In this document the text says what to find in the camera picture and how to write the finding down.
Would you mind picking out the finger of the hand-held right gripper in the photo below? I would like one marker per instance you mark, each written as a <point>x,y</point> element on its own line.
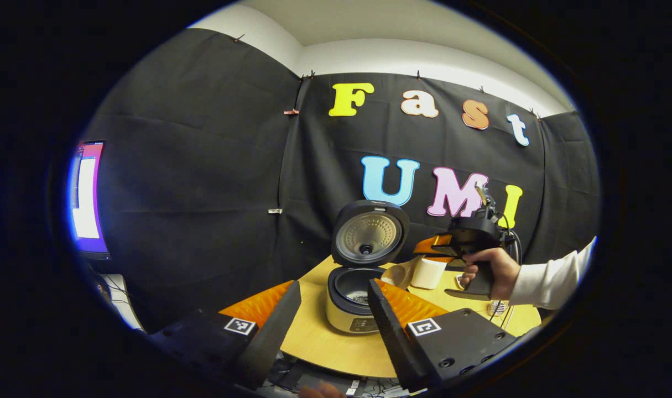
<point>435,251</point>
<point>441,239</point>

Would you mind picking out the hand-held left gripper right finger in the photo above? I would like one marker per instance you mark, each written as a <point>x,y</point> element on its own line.
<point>394,337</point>

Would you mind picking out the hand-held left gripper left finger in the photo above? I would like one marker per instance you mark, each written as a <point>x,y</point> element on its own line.
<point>275,331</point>

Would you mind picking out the silver black rice cooker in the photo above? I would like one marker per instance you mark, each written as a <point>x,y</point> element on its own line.
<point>369,232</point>

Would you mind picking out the white toaster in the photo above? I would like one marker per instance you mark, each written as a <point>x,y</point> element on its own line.
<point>428,273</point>

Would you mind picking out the black backdrop cloth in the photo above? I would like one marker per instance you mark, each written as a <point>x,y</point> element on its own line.
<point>203,166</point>

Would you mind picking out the computer monitor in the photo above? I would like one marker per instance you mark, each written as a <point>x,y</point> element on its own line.
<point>87,199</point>

